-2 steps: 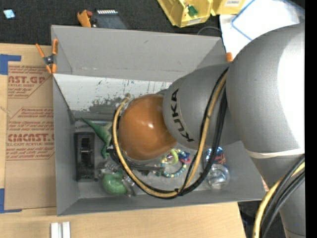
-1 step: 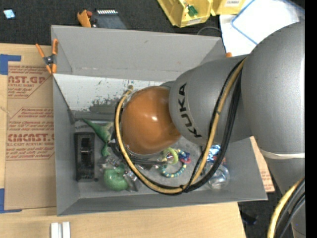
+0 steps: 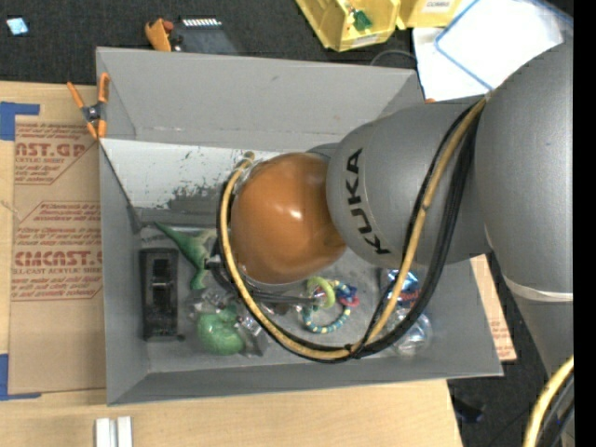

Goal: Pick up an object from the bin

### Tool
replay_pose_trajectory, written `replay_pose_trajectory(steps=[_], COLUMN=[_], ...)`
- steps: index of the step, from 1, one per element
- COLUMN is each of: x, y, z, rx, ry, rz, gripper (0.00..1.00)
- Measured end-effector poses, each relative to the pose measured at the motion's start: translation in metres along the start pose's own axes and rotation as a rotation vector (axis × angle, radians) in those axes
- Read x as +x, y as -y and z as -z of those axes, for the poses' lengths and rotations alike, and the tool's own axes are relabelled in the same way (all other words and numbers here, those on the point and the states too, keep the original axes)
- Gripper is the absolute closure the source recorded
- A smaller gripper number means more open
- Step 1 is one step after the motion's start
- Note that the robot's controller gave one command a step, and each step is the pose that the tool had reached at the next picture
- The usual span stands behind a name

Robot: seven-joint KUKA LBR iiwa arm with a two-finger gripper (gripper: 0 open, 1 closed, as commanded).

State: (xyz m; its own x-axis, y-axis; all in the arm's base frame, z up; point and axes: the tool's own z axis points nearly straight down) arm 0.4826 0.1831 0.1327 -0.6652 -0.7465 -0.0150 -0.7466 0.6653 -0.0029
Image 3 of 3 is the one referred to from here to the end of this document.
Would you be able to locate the green round toy animal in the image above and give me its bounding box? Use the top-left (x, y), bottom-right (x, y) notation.
top-left (195, 305), bottom-right (247, 357)

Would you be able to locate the brown cardboard board red print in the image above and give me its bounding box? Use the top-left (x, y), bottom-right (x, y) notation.
top-left (0, 80), bottom-right (519, 402)

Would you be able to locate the multicoloured ring toy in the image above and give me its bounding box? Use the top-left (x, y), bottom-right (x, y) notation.
top-left (300, 277), bottom-right (360, 335)

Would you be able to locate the green toy dinosaur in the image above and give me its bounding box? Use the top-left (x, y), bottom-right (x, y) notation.
top-left (153, 221), bottom-right (220, 291)

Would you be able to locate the dark green flat block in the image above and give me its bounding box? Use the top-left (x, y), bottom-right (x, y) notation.
top-left (139, 248), bottom-right (181, 342)

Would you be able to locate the clear plastic bottle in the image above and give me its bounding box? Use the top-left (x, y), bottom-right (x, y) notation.
top-left (379, 268), bottom-right (434, 358)

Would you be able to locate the grey metal bin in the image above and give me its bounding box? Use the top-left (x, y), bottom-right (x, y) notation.
top-left (95, 47), bottom-right (506, 407)

